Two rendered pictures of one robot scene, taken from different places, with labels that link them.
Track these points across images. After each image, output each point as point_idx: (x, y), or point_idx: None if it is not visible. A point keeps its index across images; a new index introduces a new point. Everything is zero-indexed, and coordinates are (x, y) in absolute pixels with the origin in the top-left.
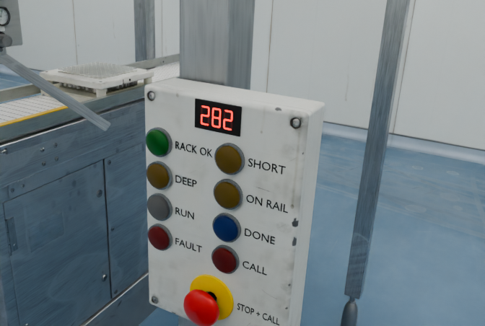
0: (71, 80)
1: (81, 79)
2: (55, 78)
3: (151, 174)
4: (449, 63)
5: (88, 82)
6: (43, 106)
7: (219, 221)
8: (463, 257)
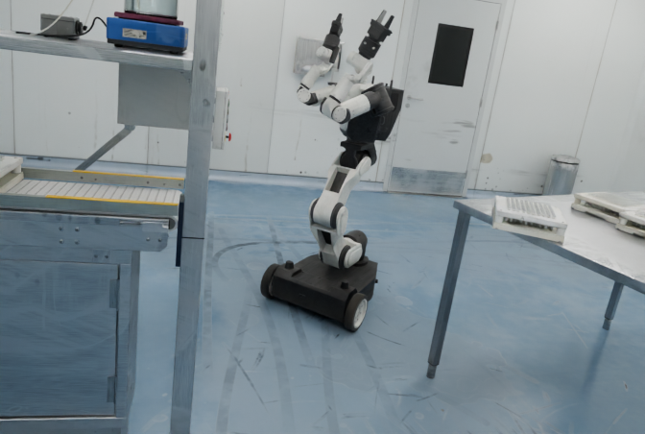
0: (10, 168)
1: (12, 162)
2: (1, 175)
3: (228, 111)
4: None
5: (17, 161)
6: (37, 194)
7: (227, 115)
8: None
